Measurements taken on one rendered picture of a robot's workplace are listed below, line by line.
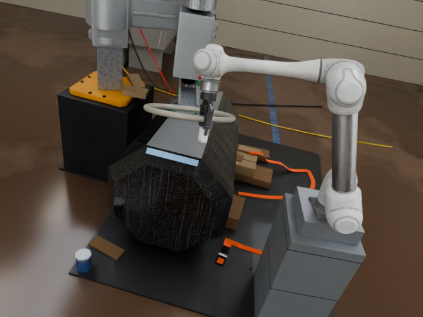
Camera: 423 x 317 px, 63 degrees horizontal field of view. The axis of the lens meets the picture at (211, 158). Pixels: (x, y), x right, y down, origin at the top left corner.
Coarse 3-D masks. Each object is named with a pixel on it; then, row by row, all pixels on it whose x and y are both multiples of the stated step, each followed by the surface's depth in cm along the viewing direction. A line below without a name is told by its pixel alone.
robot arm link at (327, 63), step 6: (324, 60) 145; (330, 60) 145; (336, 60) 141; (342, 60) 139; (348, 60) 140; (324, 66) 144; (330, 66) 140; (360, 66) 142; (324, 72) 144; (324, 78) 145
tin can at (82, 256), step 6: (78, 252) 226; (84, 252) 227; (90, 252) 228; (78, 258) 223; (84, 258) 224; (90, 258) 226; (78, 264) 225; (84, 264) 225; (90, 264) 230; (78, 270) 229; (84, 270) 228
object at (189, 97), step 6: (180, 78) 234; (180, 84) 225; (180, 90) 217; (186, 90) 230; (192, 90) 231; (180, 96) 209; (186, 96) 221; (192, 96) 223; (180, 102) 203; (186, 102) 214; (192, 102) 216; (198, 102) 207
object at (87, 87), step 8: (96, 72) 310; (88, 80) 294; (96, 80) 297; (72, 88) 277; (80, 88) 280; (88, 88) 282; (96, 88) 284; (144, 88) 308; (80, 96) 276; (88, 96) 274; (96, 96) 273; (104, 96) 273; (112, 96) 277; (120, 96) 280; (128, 96) 282; (112, 104) 273; (120, 104) 272
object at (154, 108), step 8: (152, 104) 187; (160, 104) 194; (168, 104) 199; (176, 104) 202; (152, 112) 165; (160, 112) 162; (168, 112) 160; (176, 112) 160; (216, 112) 199; (224, 112) 195; (192, 120) 160; (200, 120) 160; (216, 120) 163; (224, 120) 167; (232, 120) 173
